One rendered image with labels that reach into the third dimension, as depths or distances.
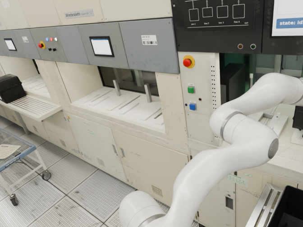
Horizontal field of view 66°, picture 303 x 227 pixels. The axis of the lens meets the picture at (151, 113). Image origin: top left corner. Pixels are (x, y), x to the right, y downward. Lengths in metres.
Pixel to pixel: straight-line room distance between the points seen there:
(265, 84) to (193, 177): 0.34
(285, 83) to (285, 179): 0.65
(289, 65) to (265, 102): 1.26
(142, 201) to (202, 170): 0.19
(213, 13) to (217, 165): 0.63
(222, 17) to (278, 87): 0.42
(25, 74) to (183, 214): 3.39
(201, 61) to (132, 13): 0.45
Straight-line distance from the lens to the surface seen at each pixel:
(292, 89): 0.80
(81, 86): 2.43
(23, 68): 3.78
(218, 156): 0.68
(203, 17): 1.09
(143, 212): 0.69
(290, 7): 0.97
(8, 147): 2.97
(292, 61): 1.98
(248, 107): 0.76
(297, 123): 1.33
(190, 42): 1.14
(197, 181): 0.67
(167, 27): 1.19
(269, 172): 1.32
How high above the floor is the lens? 1.71
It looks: 29 degrees down
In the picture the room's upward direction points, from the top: 11 degrees counter-clockwise
